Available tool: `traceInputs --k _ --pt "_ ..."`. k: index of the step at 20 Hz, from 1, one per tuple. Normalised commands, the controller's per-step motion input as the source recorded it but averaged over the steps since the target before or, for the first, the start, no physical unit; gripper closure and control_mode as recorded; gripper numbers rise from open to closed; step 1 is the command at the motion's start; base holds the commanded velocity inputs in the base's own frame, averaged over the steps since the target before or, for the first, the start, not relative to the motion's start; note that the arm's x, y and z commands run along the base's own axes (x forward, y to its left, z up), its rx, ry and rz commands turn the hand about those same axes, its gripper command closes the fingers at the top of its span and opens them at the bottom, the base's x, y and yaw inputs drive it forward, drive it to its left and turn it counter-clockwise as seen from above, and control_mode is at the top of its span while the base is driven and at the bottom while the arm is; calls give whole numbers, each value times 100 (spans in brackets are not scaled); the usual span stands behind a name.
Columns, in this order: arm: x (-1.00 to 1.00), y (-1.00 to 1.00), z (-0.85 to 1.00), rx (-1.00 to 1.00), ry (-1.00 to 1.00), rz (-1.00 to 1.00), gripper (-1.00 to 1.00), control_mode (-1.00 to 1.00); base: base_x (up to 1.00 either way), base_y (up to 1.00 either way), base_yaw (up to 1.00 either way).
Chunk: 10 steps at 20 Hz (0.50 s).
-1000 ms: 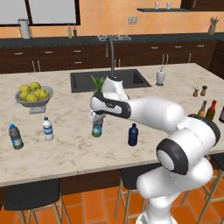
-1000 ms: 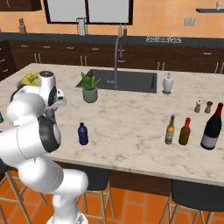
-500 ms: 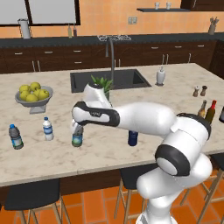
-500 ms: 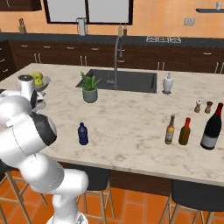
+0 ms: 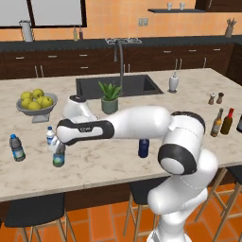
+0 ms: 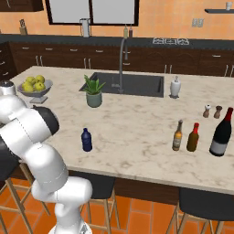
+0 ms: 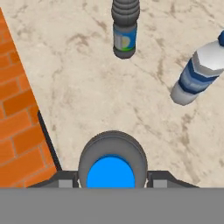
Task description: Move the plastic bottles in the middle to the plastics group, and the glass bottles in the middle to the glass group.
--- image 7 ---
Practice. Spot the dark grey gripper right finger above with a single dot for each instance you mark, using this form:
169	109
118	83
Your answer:
159	179

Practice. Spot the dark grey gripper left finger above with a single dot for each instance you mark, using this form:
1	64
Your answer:
66	179

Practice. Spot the grey bottle with blue cap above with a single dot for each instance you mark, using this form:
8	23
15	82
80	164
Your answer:
111	163

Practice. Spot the white bottle with blue stripes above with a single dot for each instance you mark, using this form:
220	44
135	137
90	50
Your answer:
198	73

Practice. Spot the grey bottle with blue label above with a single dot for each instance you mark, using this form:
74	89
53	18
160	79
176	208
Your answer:
125	29

